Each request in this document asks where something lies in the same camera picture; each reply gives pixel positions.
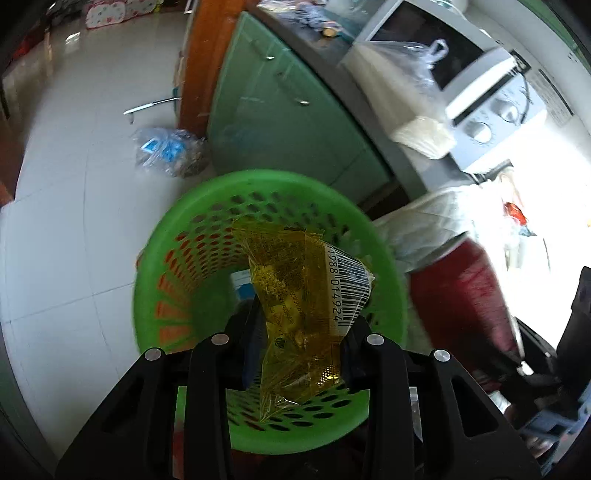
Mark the printed wall notice sticker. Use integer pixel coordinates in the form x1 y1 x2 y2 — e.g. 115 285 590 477
538 69 573 125

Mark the blue plastic stool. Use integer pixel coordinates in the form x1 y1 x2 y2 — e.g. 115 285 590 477
517 397 583 457

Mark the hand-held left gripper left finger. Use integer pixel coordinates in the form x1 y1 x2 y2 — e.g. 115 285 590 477
55 295 269 480

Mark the yellow plastic wrapper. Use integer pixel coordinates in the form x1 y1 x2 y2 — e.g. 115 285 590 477
231 219 376 423

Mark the brown wooden door frame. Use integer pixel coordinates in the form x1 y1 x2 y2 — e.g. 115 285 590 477
178 0 252 139

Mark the green perforated plastic basket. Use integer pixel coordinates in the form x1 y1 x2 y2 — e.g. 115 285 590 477
133 170 409 455

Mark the clear plastic bag with rice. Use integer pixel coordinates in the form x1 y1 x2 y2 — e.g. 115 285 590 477
355 39 455 160

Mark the black cable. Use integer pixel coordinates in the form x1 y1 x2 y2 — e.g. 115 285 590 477
518 69 533 126

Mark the polka-dot playpen fence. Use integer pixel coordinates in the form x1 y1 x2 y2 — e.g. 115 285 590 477
85 0 158 29

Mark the white microwave oven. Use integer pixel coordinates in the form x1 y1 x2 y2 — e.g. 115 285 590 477
339 0 550 171

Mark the red packet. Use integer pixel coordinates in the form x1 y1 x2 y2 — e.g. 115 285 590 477
503 202 528 227

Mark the red cloth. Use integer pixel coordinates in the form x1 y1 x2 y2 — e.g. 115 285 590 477
409 240 520 365

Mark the green base cabinet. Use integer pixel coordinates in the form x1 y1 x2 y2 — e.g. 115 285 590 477
207 11 393 204

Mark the white quilted blanket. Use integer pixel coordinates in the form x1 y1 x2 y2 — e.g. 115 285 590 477
374 187 504 273

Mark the thin metal rod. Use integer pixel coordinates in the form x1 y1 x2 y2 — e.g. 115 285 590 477
124 97 182 121

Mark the clear plastic bag with scraps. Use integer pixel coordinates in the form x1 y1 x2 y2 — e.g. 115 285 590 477
131 127 211 178

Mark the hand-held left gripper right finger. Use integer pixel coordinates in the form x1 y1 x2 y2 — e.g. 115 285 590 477
339 314 543 480

